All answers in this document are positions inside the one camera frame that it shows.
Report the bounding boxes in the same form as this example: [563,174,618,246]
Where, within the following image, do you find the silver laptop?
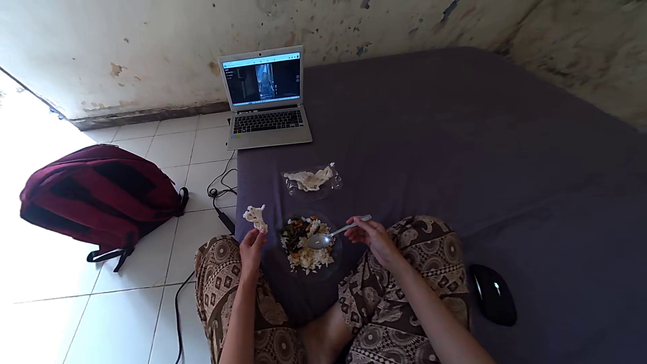
[217,45,314,151]

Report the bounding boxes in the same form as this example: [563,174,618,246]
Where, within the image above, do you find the rice with vegetables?
[280,216,335,276]

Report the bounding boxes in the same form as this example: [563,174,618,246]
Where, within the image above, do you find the dark red backpack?
[19,144,190,273]

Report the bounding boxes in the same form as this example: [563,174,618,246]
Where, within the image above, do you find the white crackers in clear plastic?
[283,167,334,192]

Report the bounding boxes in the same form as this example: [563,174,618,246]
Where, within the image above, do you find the clear plastic wrapper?
[281,162,343,199]

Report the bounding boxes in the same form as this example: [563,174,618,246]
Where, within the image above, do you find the person's legs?
[194,215,473,364]

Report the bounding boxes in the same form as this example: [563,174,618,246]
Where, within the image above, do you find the person's right forearm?
[388,256,497,364]

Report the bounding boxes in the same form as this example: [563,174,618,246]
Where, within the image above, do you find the person's left hand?
[240,228,268,278]

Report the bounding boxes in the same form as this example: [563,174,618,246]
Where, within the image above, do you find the person's right hand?
[345,216,403,271]

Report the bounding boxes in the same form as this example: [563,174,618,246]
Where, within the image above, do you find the white curly cracker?
[243,204,269,234]

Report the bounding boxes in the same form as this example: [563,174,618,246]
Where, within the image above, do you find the person's left forearm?
[219,272,260,364]

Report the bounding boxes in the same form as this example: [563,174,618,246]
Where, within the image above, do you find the black computer mouse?
[469,263,518,327]

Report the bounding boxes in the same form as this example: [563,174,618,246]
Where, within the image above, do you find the mattress with dark purple sheet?
[236,47,647,364]

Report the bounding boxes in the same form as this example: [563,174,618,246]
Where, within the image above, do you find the black cable with adapter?
[175,150,238,364]

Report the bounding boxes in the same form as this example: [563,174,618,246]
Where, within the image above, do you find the metal spoon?
[306,214,373,250]

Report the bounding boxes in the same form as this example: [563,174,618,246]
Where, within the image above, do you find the clear plate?
[275,211,344,282]

